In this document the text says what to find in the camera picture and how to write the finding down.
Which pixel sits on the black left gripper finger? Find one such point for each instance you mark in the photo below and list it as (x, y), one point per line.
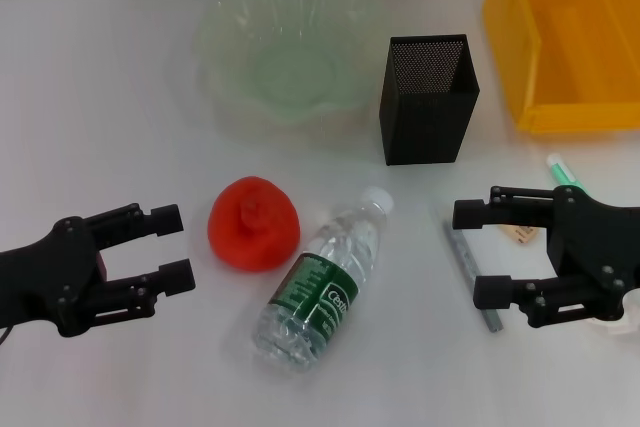
(170, 279)
(150, 222)

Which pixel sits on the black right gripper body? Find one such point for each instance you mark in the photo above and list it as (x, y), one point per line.
(595, 247)

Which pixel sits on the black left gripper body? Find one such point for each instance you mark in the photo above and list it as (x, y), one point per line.
(60, 272)

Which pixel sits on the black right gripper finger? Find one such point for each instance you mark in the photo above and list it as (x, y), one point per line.
(495, 292)
(475, 214)

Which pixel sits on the white paper ball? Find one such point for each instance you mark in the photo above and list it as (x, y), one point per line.
(631, 309)

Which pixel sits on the mint green pen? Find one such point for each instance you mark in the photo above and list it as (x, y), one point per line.
(562, 169)

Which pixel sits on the red-orange toy fruit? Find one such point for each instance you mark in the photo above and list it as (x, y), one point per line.
(255, 227)

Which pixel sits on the clear green-label water bottle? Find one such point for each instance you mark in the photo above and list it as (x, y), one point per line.
(320, 282)

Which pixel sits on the grey marker pen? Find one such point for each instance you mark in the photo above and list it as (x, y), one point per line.
(462, 252)

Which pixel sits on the small beige eraser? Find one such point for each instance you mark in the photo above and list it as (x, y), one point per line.
(522, 233)

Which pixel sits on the black mesh pen holder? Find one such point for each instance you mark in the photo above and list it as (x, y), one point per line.
(425, 117)

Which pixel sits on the translucent green fruit plate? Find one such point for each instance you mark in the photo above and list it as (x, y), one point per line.
(280, 62)

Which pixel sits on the yellow plastic bin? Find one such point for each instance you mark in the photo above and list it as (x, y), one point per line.
(575, 47)

